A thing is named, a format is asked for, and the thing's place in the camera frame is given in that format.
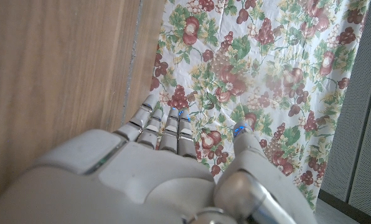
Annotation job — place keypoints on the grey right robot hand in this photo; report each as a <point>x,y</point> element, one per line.
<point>126,180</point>

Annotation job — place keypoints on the grey tape outline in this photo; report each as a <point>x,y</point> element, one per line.
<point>131,62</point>

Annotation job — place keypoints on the floral fruit print backdrop cloth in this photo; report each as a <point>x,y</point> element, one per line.
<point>266,62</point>

